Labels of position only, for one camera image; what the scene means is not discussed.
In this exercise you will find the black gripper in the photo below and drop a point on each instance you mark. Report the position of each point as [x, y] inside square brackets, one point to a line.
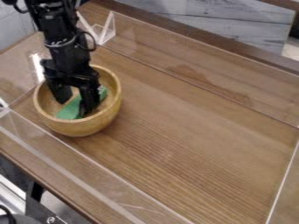
[67, 70]

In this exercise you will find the green rectangular block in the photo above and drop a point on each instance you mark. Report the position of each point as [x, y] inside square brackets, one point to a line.
[70, 112]

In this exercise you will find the brown wooden bowl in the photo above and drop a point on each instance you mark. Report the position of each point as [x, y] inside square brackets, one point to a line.
[92, 122]

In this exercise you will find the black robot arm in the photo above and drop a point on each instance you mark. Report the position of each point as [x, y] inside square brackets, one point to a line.
[55, 17]

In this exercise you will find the clear acrylic corner bracket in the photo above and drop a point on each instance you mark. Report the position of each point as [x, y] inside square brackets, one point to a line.
[102, 32]

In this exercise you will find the clear acrylic tray wall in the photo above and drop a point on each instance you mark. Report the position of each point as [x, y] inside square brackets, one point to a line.
[205, 137]

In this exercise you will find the black table leg bracket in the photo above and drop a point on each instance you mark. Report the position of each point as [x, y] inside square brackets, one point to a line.
[35, 209]

